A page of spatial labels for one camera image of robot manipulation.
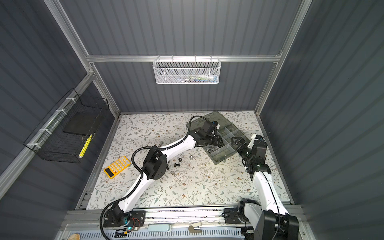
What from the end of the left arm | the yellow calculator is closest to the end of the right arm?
the end of the left arm

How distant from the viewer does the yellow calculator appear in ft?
2.92

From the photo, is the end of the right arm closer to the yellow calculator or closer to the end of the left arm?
the end of the left arm
